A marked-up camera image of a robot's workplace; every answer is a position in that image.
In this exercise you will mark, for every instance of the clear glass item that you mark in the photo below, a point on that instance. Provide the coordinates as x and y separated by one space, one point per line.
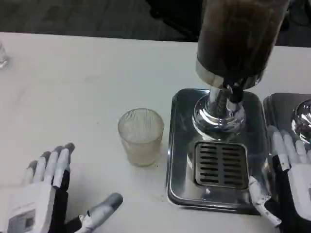
3 57

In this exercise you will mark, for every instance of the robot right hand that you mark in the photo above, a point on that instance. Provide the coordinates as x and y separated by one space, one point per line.
298 184

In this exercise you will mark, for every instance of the clear ribbed glass cup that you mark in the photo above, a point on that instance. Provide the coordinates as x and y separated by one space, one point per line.
140 138

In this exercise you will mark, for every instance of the black dispenser tap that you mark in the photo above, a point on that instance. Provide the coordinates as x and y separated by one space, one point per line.
235 93

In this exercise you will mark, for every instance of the chrome dispenser base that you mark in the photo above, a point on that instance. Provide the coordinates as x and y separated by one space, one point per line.
303 119

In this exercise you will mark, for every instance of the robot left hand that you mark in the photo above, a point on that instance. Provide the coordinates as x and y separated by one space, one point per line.
36 194

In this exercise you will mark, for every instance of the steel drip tray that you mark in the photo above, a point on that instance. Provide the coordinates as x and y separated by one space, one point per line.
182 155
279 109

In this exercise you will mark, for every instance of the drink dispenser with dark drink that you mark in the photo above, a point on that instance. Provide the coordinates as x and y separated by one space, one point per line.
236 36

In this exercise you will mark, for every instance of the slotted steel drip grid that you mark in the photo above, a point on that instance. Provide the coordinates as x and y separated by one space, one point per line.
221 165

